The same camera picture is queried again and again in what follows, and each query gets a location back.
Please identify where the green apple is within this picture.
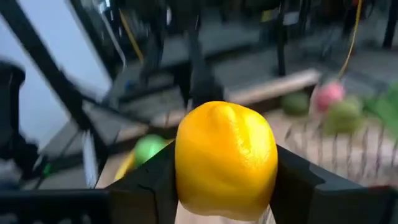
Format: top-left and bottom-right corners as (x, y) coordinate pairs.
(134, 134), (169, 167)

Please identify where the green bean pod bundle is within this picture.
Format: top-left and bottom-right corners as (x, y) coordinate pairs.
(365, 82), (398, 138)

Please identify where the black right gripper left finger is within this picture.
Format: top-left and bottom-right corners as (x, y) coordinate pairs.
(0, 139), (180, 224)

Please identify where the yellow lemon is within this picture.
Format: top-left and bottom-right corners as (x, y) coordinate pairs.
(174, 101), (279, 222)

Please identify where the black aluminium rig frame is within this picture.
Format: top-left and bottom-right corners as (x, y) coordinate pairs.
(0, 0), (109, 187)

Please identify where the black wire basket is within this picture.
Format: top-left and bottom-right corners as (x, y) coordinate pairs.
(282, 121), (398, 187)

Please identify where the dark green avocado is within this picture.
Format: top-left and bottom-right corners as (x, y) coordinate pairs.
(281, 91), (310, 116)

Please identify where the pink peach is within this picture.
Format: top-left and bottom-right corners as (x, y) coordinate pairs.
(313, 81), (346, 113)

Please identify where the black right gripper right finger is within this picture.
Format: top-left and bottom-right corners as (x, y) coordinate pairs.
(269, 145), (398, 224)

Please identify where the green pear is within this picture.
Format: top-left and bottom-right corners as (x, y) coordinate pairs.
(323, 99), (364, 136)

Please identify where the yellow extension cable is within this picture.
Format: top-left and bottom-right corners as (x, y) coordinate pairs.
(337, 0), (363, 78)

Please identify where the yellow banana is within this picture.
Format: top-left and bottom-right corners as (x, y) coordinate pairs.
(114, 149), (137, 181)

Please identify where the silver aluminium bracket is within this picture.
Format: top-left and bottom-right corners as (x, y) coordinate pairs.
(82, 130), (99, 189)

